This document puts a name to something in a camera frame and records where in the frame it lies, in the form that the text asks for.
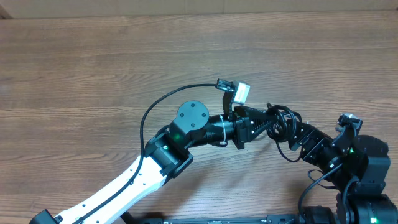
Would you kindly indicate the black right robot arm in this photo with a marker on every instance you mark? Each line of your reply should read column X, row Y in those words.
column 355, row 164

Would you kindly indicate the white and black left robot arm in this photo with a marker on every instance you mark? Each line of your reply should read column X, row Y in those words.
column 165, row 156

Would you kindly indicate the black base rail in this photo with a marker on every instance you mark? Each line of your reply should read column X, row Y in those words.
column 318, row 215

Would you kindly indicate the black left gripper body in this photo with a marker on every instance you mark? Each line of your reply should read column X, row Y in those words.
column 239, row 131

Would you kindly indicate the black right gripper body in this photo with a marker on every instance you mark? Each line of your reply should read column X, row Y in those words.
column 318, row 154

